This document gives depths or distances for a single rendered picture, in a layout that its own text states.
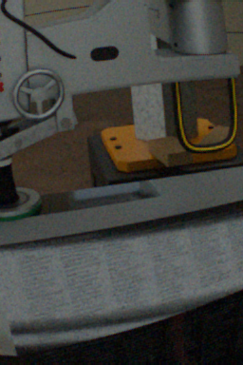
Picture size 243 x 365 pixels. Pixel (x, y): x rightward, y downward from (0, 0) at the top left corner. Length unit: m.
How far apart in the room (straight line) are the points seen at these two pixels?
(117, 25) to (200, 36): 0.27
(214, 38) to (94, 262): 0.76
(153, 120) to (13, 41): 1.04
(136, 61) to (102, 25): 0.16
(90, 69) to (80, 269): 0.55
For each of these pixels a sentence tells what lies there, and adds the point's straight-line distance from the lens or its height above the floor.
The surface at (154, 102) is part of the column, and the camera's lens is 2.66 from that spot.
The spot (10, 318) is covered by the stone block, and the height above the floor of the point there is 0.69.
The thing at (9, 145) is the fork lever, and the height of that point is 1.06.
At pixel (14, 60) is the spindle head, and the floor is 1.33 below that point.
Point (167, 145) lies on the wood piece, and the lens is 2.52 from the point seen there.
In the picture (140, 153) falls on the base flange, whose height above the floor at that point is 0.78.
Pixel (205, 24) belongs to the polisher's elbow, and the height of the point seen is 1.37.
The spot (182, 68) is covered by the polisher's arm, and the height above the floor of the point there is 1.23.
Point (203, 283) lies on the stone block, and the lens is 1.84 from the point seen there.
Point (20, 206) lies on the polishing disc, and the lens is 1.98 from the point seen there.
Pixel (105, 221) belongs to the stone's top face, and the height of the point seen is 0.85.
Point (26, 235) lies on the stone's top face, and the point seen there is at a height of 0.85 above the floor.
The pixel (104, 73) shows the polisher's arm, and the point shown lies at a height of 1.24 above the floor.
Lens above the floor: 1.60
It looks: 20 degrees down
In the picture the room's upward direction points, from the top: 5 degrees counter-clockwise
